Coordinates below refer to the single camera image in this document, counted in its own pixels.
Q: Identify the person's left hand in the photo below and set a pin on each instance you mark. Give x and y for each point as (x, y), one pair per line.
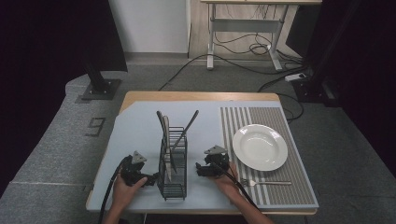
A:
(124, 193)

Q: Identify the person's right hand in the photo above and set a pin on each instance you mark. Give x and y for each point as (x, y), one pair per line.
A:
(229, 185)

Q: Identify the black stand with base plate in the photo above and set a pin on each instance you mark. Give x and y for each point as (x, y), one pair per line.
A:
(314, 87)
(99, 84)

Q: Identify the wooden table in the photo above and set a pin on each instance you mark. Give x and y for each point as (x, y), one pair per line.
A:
(186, 95)

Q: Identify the white plate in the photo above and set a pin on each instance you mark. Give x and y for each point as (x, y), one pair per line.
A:
(260, 147)

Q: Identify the light blue table mat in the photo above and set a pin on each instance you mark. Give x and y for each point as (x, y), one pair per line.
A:
(137, 130)

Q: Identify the steel fork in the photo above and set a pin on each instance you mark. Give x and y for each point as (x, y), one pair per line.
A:
(271, 183)

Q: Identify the grey striped placemat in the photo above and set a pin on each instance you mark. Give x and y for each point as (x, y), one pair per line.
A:
(295, 186)

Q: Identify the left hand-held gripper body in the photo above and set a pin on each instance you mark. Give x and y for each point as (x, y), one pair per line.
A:
(132, 172)

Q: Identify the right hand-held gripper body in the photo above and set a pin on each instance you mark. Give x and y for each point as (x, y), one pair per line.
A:
(218, 160)

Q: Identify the white frame desk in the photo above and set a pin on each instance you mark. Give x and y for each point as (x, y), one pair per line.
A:
(246, 25)

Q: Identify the white power strip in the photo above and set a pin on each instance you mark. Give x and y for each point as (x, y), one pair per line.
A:
(295, 76)

